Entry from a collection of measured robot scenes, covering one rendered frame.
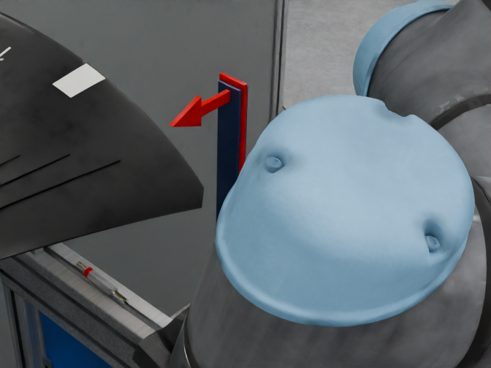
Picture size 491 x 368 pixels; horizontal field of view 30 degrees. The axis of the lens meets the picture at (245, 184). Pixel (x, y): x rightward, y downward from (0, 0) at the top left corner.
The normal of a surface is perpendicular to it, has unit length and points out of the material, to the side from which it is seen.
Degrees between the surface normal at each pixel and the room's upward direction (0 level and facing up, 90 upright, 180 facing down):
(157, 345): 17
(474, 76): 8
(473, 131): 29
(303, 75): 0
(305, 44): 0
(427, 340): 86
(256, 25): 90
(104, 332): 90
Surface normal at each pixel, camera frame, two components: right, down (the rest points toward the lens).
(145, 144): 0.37, -0.63
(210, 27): 0.75, 0.41
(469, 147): -0.55, -0.62
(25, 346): -0.66, 0.43
